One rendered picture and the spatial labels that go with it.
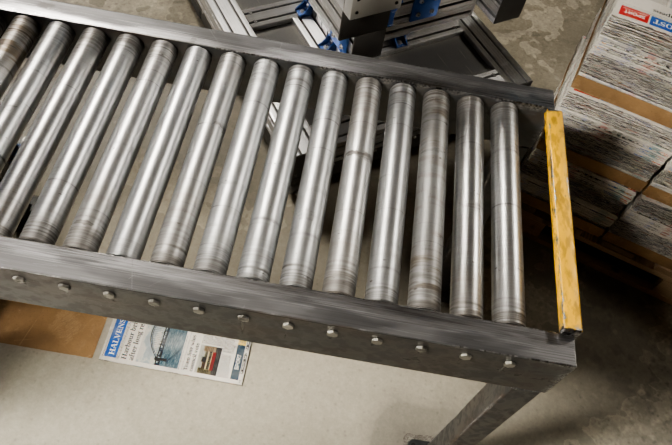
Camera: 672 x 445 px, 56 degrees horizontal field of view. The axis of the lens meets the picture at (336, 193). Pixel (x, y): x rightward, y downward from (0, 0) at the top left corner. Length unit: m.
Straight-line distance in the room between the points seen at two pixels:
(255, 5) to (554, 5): 1.30
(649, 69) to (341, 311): 0.93
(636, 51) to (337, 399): 1.09
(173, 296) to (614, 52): 1.07
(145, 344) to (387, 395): 0.64
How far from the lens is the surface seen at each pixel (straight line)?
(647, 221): 1.91
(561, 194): 1.11
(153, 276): 0.95
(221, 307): 0.93
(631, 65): 1.56
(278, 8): 2.21
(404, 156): 1.10
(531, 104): 1.25
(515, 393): 1.11
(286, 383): 1.72
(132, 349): 1.77
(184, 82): 1.17
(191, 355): 1.75
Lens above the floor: 1.64
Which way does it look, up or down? 55 degrees down
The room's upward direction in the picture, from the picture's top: 11 degrees clockwise
